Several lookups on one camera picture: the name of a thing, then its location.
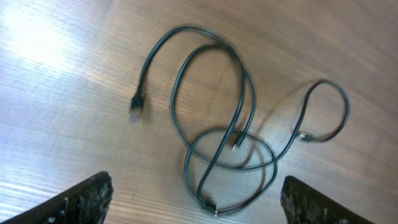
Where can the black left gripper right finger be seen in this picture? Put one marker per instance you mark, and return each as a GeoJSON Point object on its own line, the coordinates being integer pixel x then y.
{"type": "Point", "coordinates": [303, 204]}

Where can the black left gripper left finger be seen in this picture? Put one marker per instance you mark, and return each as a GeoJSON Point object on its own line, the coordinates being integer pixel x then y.
{"type": "Point", "coordinates": [85, 203]}

